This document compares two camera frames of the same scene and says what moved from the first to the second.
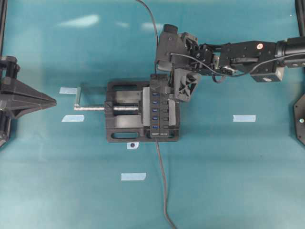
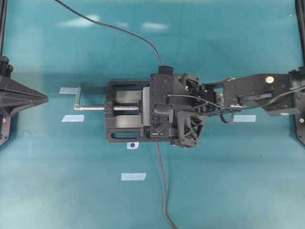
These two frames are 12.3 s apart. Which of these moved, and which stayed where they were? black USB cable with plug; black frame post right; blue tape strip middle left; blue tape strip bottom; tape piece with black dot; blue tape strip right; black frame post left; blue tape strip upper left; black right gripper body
Moved: black right gripper body; black USB cable with plug
Stayed: black frame post right; blue tape strip right; blue tape strip bottom; blue tape strip upper left; blue tape strip middle left; black frame post left; tape piece with black dot
